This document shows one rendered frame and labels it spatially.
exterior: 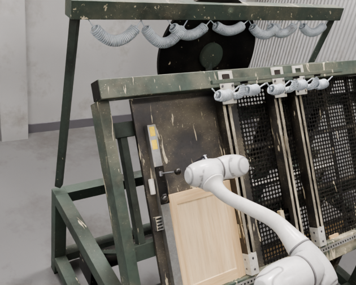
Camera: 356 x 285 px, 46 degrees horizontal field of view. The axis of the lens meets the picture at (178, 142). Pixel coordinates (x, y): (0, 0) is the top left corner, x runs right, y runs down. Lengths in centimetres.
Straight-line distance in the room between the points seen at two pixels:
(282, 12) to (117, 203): 183
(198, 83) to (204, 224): 78
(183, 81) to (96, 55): 314
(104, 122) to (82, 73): 330
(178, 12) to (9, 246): 242
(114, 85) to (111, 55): 332
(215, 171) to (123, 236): 62
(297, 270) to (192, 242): 93
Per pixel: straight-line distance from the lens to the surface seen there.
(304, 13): 336
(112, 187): 209
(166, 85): 222
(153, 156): 220
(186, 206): 233
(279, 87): 257
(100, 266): 263
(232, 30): 290
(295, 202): 279
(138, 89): 214
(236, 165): 183
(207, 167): 177
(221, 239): 248
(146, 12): 252
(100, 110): 209
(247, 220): 252
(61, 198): 311
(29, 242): 395
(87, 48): 527
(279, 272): 153
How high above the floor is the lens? 270
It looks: 29 degrees down
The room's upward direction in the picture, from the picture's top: 10 degrees clockwise
